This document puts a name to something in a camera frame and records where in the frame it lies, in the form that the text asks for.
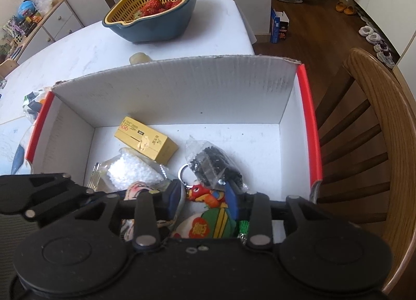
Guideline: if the blue round toy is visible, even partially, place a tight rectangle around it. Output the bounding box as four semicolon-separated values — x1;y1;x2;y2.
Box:
18;0;36;17

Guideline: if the yellow colander basket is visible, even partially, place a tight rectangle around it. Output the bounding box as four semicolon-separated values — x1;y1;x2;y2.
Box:
105;0;199;26

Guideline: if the white sneaker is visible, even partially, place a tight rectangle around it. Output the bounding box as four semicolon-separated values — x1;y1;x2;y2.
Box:
374;40;396;69

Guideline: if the blue plastic basin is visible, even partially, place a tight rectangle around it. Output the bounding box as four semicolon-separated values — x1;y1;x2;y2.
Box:
103;0;198;44

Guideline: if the red toy keychain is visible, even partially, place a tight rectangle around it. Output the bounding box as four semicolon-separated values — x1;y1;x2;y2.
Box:
177;163;228;209

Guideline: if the white low cabinet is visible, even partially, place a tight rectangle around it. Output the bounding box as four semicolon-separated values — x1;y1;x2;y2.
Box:
10;0;86;70

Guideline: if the green red white plush toy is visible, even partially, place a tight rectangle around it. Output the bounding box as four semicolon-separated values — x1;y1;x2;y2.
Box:
171;206;237;240

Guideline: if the blue printed carton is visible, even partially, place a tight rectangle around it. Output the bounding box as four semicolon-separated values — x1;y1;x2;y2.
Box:
270;8;290;44

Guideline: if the dark packet with orange print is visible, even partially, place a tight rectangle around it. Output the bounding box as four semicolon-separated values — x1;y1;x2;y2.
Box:
23;90;50;124

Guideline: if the clear plastic bead bag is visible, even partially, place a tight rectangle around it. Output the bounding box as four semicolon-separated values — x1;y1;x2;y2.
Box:
85;147;178;192

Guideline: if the heap of strawberries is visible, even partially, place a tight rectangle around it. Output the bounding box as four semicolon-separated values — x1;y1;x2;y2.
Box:
133;0;183;19

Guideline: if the clear bag of black beads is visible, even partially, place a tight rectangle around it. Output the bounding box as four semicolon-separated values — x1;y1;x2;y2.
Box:
185;136;249;195

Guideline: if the yellow rectangular carton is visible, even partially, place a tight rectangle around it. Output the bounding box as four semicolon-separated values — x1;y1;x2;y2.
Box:
114;116;179;163

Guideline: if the cartoon printed pouch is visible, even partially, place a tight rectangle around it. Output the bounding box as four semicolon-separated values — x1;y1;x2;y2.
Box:
121;181;179;243

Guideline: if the red cardboard box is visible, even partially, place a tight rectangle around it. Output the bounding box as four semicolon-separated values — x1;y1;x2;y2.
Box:
25;55;324;245

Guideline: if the beige round container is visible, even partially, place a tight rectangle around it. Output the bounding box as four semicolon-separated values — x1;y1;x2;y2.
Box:
129;52;153;65

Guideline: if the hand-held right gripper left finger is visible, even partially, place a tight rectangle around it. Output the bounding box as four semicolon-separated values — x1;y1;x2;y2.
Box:
76;178;186;251

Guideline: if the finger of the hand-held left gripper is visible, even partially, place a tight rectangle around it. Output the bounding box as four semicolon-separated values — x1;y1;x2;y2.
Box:
0;172;108;222

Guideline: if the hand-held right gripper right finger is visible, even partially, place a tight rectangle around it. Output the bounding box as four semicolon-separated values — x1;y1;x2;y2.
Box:
224;181;326;252

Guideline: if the green foil candy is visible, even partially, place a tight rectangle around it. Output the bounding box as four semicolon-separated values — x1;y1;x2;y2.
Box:
237;220;251;243

